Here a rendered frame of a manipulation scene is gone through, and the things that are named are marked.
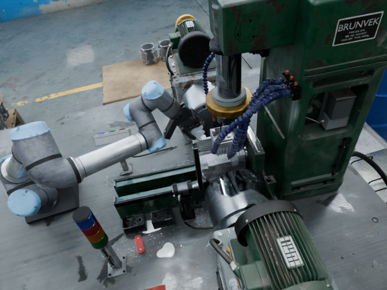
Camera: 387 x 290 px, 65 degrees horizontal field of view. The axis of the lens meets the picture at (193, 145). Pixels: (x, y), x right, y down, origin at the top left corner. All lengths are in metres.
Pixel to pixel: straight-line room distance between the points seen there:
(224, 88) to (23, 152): 0.69
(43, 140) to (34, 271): 0.68
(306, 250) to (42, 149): 0.81
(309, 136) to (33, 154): 0.96
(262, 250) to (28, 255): 1.14
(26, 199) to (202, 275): 0.79
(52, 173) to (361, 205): 1.28
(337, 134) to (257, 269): 0.67
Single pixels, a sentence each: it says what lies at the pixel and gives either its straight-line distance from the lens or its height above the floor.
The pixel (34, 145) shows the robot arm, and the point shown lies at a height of 1.41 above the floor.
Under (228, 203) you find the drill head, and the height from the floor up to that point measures 1.15.
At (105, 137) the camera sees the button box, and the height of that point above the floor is 1.07.
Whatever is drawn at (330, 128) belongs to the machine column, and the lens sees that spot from 1.25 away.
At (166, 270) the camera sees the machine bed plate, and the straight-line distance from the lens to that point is 1.35.
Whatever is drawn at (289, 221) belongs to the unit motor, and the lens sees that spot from 0.80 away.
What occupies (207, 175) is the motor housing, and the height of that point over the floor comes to 1.02.
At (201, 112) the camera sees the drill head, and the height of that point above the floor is 1.12.
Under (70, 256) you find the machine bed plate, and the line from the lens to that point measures 1.52.
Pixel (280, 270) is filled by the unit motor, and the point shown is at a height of 1.34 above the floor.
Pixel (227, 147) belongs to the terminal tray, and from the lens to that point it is 1.27.
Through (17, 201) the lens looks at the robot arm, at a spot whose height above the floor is 1.06.
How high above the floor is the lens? 2.03
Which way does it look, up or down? 45 degrees down
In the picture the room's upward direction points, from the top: 8 degrees counter-clockwise
